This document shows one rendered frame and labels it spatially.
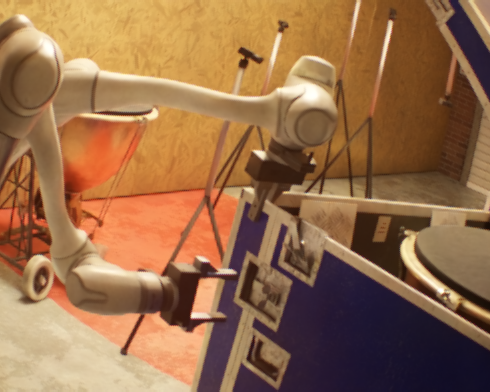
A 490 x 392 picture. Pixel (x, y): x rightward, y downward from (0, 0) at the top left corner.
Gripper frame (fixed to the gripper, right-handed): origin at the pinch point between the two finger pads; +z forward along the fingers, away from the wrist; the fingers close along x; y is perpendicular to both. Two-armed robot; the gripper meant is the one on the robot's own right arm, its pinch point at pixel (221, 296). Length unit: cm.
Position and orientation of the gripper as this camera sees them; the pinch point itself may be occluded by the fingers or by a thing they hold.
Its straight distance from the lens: 198.2
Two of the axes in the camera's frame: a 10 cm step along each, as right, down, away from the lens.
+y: 5.6, 3.4, -7.6
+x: 2.5, -9.4, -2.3
